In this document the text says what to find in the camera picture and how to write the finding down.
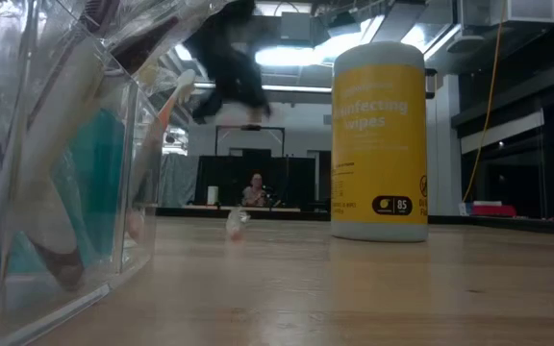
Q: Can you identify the flat red box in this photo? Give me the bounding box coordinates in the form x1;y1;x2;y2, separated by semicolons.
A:
470;204;518;218

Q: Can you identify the yellow cable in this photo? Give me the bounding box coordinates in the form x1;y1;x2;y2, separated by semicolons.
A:
461;0;508;204

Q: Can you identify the long LED light bar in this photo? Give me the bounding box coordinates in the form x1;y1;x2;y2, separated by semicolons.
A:
193;82;438;100

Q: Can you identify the grey curtain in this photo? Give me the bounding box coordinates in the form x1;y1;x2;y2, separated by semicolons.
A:
159;152;202;209

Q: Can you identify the person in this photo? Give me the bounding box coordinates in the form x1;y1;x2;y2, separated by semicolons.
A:
240;171;272;209

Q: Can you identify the black partition wall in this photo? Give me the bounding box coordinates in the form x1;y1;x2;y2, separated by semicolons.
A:
193;152;332;210

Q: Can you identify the black background rig frame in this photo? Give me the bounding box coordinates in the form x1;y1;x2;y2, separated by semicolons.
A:
214;124;287;158

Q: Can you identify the black aluminium table frame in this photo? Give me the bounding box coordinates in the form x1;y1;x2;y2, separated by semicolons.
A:
156;206;554;237

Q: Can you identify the yellow disinfecting wipes canister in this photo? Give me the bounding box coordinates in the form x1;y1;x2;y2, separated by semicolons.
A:
330;40;430;243

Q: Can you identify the orange white toothbrush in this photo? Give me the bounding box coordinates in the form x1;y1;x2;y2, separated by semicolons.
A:
127;68;197;244
225;208;253;242

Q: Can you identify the clear acrylic organizer box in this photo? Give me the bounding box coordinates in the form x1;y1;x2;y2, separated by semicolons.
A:
0;0;164;346

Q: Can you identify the purple white toothbrush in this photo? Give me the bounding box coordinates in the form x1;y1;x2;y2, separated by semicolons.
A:
0;37;113;293

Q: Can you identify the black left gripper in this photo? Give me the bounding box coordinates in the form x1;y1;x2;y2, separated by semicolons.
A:
183;0;273;124

